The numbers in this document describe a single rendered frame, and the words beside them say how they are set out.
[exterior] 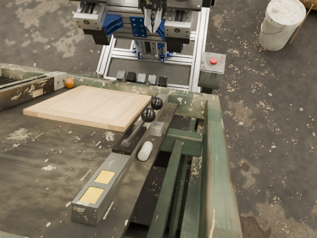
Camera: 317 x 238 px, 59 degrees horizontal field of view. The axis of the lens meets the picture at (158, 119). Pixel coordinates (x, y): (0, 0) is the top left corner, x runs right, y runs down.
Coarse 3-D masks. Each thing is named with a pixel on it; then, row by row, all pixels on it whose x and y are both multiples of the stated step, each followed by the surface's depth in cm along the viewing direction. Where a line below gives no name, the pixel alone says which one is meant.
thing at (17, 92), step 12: (60, 72) 143; (12, 84) 110; (24, 84) 112; (36, 84) 119; (48, 84) 128; (60, 84) 139; (0, 96) 98; (12, 96) 105; (24, 96) 112; (0, 108) 99
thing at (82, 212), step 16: (160, 96) 133; (160, 112) 117; (112, 160) 67; (128, 160) 68; (96, 176) 59; (80, 192) 53; (112, 192) 58; (80, 208) 50; (96, 208) 49; (96, 224) 50
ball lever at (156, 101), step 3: (153, 99) 80; (156, 99) 80; (159, 99) 80; (150, 102) 81; (153, 102) 80; (156, 102) 80; (159, 102) 80; (162, 102) 81; (150, 105) 81; (153, 105) 80; (156, 105) 80; (159, 105) 80; (162, 105) 81; (153, 108) 80; (156, 108) 80; (159, 108) 80; (135, 126) 85
